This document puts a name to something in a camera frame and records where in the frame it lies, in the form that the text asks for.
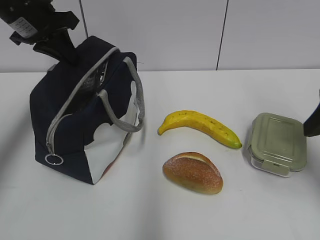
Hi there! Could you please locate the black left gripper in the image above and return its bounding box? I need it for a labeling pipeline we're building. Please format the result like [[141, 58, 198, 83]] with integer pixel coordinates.
[[9, 0, 80, 66]]

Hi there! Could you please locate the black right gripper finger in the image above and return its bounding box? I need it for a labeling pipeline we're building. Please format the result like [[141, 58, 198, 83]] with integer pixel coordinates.
[[303, 103, 320, 137]]

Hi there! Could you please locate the glass container green lid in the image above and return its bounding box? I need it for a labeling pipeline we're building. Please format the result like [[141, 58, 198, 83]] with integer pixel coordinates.
[[247, 112, 307, 178]]

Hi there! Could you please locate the navy blue lunch bag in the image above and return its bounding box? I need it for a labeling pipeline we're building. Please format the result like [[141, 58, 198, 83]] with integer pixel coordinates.
[[29, 36, 145, 185]]

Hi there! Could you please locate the yellow banana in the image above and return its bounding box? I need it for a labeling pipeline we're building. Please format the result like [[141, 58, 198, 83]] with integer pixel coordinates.
[[157, 110, 242, 149]]

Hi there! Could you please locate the brown bread loaf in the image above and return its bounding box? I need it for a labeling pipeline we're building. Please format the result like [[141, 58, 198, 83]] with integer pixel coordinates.
[[162, 152, 224, 195]]

